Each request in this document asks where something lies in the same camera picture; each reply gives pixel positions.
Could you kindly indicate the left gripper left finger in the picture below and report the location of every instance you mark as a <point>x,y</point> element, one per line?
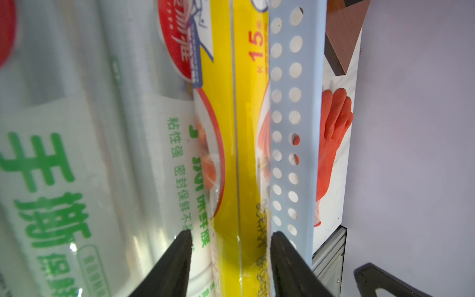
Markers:
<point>170,276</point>

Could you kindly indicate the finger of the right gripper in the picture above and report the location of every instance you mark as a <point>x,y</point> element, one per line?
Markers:
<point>370,278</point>

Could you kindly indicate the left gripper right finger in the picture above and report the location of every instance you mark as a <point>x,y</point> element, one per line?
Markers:
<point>292,277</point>

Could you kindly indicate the white green wrap roll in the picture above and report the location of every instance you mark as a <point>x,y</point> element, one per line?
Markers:
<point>66,181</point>

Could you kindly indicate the yellow wrap roll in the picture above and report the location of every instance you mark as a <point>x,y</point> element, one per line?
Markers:
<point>221,47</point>

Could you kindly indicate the light blue plastic basket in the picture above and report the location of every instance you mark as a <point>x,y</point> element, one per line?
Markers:
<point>296,41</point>

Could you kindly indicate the white green text roll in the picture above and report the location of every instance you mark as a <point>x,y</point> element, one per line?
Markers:
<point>150,60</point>

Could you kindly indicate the red rubber glove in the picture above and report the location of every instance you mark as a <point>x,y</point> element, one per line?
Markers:
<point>335,120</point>

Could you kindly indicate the brown wooden display stand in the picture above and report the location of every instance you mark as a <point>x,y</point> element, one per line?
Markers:
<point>344,21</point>

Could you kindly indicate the aluminium rail bench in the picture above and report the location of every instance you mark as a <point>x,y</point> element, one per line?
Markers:
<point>328,261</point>

